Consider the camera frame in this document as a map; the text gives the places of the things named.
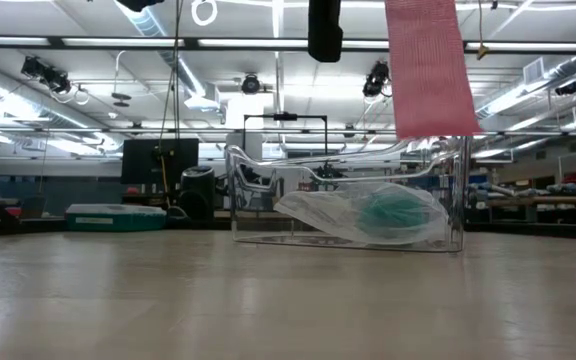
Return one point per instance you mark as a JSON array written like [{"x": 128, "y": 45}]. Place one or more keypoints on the teal bandage roll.
[{"x": 395, "y": 215}]

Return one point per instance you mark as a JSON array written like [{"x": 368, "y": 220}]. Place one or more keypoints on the teal wipes pack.
[{"x": 113, "y": 217}]

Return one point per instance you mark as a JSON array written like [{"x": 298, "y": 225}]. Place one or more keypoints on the black monitor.
[{"x": 143, "y": 160}]

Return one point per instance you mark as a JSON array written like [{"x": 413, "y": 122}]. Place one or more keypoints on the black rectangular stand frame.
[{"x": 285, "y": 116}]

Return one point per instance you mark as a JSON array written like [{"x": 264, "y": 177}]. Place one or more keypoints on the black overhead light bar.
[{"x": 55, "y": 43}]

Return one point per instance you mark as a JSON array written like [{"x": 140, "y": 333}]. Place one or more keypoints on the pink elastic bandage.
[{"x": 430, "y": 75}]

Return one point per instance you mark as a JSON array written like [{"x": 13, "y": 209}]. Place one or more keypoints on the yellow hanging tag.
[{"x": 482, "y": 51}]

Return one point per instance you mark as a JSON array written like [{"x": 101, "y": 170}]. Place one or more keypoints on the clear plastic bag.
[{"x": 328, "y": 210}]

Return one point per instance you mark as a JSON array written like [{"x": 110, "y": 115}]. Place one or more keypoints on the wooden workbench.
[{"x": 543, "y": 200}]

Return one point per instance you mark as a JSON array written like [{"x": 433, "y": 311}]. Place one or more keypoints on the clear plastic bin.
[{"x": 460, "y": 200}]

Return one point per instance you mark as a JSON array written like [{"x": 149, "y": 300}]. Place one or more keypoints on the black ceiling camera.
[
  {"x": 250, "y": 84},
  {"x": 48, "y": 75},
  {"x": 375, "y": 80}
]

